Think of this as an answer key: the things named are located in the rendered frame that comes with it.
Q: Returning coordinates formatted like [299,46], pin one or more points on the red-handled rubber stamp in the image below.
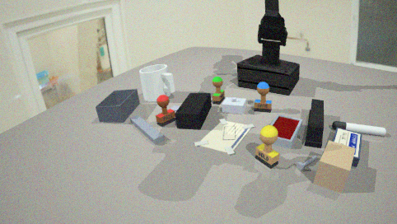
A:
[167,116]

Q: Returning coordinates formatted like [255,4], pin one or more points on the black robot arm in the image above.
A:
[272,28]

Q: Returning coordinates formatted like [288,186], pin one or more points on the white mug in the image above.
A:
[156,81]

